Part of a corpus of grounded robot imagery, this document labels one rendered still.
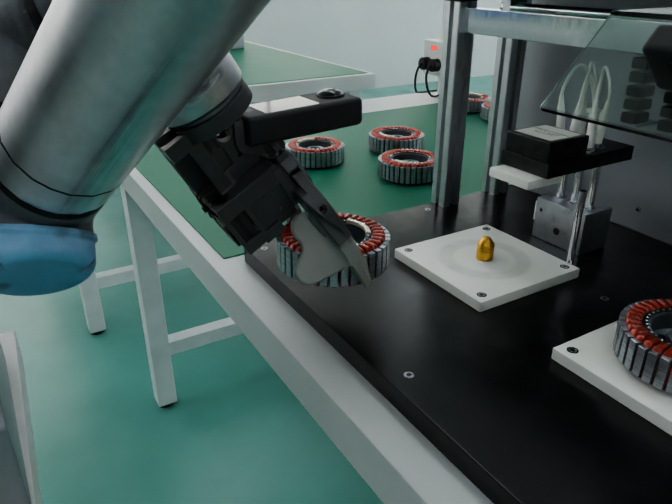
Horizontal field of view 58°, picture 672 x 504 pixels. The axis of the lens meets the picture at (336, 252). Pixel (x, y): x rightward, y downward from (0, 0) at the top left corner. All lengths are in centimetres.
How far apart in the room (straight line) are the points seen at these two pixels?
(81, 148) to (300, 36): 529
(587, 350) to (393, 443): 20
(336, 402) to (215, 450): 108
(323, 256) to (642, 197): 49
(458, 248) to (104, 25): 54
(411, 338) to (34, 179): 36
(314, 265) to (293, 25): 507
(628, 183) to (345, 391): 51
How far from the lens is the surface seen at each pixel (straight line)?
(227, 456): 159
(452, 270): 69
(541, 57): 97
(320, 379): 57
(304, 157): 111
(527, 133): 72
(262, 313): 67
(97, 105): 31
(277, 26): 549
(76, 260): 40
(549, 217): 81
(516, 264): 72
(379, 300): 64
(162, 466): 160
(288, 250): 56
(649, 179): 88
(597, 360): 58
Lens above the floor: 109
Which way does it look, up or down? 26 degrees down
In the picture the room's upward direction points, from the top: straight up
